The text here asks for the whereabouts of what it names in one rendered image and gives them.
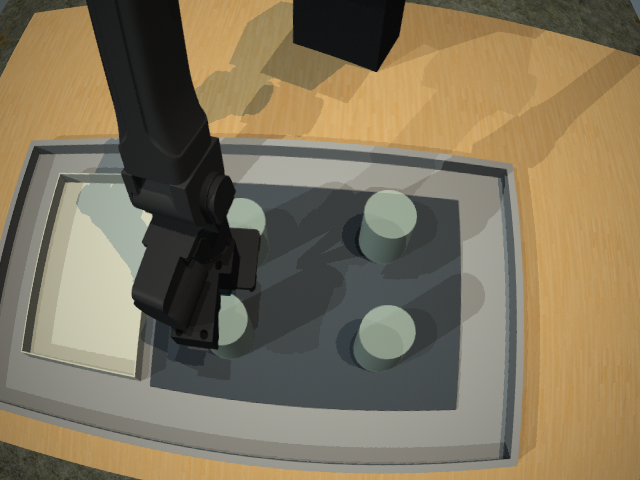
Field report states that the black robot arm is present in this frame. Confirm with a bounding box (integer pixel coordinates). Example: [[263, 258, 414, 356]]
[[86, 0, 240, 351]]

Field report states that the beige shallow tray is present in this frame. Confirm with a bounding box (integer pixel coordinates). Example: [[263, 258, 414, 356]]
[[21, 173, 152, 381]]

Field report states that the clear glass jar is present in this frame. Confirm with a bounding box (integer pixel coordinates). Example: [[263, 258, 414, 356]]
[[210, 294, 255, 359], [353, 305, 416, 372], [359, 190, 417, 264], [227, 198, 269, 268]]

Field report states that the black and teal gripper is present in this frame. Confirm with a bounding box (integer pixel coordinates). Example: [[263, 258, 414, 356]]
[[201, 228, 261, 296]]

